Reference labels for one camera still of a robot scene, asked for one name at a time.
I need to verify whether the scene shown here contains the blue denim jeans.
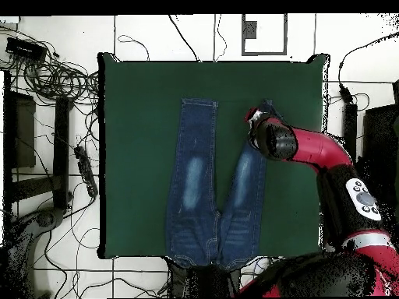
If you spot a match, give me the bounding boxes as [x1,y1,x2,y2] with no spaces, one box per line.
[164,97,283,271]

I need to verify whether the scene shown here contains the black flat device box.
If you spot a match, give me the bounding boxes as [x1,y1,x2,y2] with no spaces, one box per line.
[5,36,48,62]

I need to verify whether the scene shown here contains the dark green table cloth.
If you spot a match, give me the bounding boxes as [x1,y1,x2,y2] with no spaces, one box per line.
[96,52,330,261]

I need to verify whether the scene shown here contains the black power strip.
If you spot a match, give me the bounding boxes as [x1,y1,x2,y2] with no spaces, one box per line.
[73,145,100,198]

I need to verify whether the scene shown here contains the dark grey stand base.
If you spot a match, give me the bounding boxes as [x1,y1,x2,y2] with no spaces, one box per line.
[7,206,66,298]

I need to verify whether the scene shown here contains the grey square frame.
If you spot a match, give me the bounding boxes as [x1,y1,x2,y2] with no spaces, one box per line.
[241,13,288,57]

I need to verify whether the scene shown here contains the black cable with connector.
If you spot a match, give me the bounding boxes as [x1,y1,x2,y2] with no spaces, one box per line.
[337,30,399,105]

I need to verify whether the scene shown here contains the black metal frame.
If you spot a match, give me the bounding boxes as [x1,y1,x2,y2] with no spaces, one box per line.
[2,70,75,219]
[341,79,399,163]

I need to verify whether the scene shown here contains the thin black cable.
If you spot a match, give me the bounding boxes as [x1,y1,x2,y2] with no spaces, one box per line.
[168,14,200,62]

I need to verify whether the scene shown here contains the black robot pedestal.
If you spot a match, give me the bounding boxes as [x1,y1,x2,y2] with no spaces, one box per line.
[167,259,242,298]

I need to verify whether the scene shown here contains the black cable tangle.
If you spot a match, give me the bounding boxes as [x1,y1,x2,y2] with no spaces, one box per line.
[0,24,101,108]

